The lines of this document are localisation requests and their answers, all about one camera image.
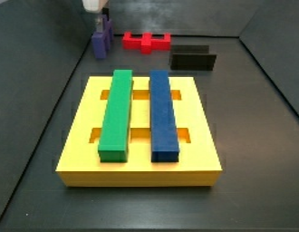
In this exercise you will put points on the black metal bracket holder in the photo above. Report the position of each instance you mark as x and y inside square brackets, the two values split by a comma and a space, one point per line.
[191, 57]

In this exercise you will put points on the green long bar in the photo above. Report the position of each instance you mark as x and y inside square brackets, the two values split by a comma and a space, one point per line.
[112, 147]

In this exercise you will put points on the purple comb-shaped block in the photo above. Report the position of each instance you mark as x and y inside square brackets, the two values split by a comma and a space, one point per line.
[101, 39]

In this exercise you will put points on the blue long bar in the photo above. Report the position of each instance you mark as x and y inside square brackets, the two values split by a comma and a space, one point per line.
[164, 143]

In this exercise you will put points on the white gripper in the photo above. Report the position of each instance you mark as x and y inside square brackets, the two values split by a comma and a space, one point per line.
[93, 6]

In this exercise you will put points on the red comb-shaped block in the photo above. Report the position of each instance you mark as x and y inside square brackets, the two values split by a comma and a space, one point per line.
[147, 43]

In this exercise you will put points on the yellow slotted board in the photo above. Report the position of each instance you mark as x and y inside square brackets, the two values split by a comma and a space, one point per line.
[197, 168]

